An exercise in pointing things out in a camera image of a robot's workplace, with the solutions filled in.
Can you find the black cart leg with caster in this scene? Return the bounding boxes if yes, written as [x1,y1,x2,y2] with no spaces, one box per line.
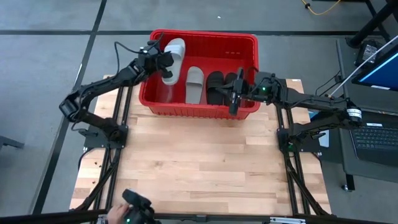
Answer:
[341,173,356,192]

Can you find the red ribbed plastic bin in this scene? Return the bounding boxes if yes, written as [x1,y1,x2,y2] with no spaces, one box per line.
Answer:
[138,29,261,121]

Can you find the black handheld controller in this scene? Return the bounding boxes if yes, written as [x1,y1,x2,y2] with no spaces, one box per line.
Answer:
[121,188,161,224]

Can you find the black power adapter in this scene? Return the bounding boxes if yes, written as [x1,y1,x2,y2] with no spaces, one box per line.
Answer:
[354,39,382,68]

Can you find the gray desk surface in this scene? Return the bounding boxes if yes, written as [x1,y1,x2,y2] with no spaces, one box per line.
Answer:
[335,107,398,184]

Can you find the blue-screen monitor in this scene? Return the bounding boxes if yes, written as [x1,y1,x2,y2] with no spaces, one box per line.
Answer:
[351,43,398,91]

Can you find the gray furniture leg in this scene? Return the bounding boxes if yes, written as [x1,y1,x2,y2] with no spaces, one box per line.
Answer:
[0,135,25,151]

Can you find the black tripod stand tube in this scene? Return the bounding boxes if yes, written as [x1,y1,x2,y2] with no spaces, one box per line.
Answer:
[346,0,398,49]

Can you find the black laptop keyboard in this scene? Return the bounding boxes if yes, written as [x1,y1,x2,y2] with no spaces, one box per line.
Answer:
[348,122,398,167]

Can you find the yellow cable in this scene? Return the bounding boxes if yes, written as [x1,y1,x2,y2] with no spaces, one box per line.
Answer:
[300,0,342,16]

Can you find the person's hand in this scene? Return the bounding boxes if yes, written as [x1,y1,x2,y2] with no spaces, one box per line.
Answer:
[107,203,131,224]

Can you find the black aluminium frame rails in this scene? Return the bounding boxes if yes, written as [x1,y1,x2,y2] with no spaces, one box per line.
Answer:
[273,78,333,216]
[70,74,134,215]

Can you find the gray slide sandal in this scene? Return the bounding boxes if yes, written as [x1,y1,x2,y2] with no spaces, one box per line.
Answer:
[185,65,205,105]
[161,37,187,86]

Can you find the white rod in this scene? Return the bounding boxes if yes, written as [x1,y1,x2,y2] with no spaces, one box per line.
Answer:
[323,34,398,105]

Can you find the black crossbar with brackets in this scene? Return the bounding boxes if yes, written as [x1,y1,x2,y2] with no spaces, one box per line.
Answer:
[0,210,398,224]

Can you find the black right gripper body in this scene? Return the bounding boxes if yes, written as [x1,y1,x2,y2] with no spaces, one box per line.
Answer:
[229,67,280,115]

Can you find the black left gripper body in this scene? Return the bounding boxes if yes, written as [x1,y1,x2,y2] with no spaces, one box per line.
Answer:
[138,39,174,79]

